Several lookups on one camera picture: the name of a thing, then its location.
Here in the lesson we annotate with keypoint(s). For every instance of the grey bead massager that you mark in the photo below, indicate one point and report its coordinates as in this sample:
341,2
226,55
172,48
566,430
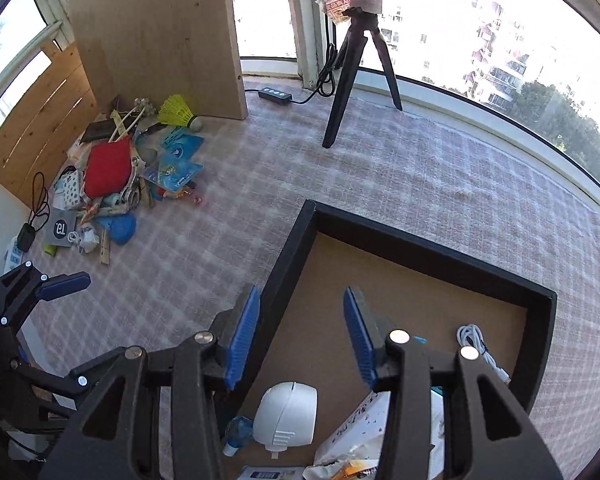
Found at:
143,105

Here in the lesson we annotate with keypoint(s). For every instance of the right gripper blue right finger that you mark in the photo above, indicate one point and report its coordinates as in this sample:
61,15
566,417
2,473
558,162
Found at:
367,339

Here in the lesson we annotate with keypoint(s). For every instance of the black wallet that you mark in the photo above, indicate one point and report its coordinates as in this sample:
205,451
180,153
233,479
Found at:
97,131

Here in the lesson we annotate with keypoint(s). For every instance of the red fabric pouch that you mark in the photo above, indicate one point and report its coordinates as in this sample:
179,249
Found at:
108,168

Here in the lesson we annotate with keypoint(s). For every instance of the blue round lid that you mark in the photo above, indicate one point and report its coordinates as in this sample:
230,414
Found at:
121,228

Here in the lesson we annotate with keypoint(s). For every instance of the white plug adapter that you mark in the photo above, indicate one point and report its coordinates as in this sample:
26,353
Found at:
285,417

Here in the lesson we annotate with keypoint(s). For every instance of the white power strip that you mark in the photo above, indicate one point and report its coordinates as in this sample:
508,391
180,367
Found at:
13,256

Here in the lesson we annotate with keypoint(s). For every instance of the blue mascot pin card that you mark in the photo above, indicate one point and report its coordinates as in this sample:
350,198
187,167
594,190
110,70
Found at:
171,173

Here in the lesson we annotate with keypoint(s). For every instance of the small blue sanitizer bottle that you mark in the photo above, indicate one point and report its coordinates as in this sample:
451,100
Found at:
238,435

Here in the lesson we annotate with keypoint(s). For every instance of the wooden clothespin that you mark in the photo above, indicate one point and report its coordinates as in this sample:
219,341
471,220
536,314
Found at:
104,248

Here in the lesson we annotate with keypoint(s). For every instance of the grey T9 pouch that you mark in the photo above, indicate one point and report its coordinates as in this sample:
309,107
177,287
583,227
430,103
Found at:
60,224

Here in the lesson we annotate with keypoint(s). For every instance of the black tray with brown base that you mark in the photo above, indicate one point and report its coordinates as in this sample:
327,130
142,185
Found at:
452,322

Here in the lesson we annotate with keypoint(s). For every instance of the yellow plastic shuttlecock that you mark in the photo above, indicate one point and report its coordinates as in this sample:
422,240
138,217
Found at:
174,111

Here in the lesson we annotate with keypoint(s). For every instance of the checkered tablecloth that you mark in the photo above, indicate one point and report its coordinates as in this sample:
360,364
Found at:
440,180

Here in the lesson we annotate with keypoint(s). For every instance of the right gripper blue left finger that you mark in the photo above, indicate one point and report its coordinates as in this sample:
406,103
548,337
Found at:
234,331

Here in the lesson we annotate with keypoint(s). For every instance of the blue tissue packet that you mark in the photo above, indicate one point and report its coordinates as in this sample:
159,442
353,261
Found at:
182,143

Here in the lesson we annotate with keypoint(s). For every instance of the crumpled snack wrapper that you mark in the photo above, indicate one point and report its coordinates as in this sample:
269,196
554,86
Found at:
342,470

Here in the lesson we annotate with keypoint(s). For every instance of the dotted white tissue pack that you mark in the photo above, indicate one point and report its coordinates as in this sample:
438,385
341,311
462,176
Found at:
68,191

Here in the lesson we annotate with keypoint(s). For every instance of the white floral tissue box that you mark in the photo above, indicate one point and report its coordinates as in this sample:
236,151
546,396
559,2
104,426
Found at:
360,436

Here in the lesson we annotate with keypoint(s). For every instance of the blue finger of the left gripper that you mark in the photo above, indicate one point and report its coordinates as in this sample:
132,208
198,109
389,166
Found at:
62,285

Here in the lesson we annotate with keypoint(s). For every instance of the black power strip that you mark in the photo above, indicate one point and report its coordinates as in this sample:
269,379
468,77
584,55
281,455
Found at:
275,96

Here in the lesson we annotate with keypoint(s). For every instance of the white boxed device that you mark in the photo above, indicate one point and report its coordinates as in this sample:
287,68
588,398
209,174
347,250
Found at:
271,473

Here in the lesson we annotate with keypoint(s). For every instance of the black tripod stand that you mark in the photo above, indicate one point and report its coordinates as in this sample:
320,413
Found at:
348,61

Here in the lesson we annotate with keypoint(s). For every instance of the wooden board panel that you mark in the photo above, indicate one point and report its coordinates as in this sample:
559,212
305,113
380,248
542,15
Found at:
155,48

